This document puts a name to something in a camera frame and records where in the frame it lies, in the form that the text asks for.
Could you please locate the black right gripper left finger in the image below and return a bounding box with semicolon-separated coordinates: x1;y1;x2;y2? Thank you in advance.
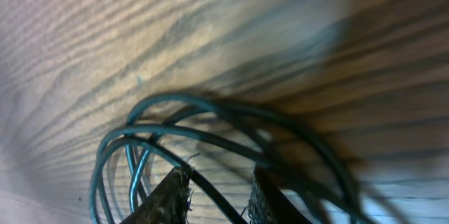
121;167;191;224

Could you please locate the black cable with small plug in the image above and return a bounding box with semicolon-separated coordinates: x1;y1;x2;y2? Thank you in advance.
89;138;250;224

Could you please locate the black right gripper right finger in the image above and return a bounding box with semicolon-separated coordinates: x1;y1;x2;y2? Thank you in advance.
248;166;311;224

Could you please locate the black thin micro-USB cable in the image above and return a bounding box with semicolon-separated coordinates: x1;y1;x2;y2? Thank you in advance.
124;92;362;224

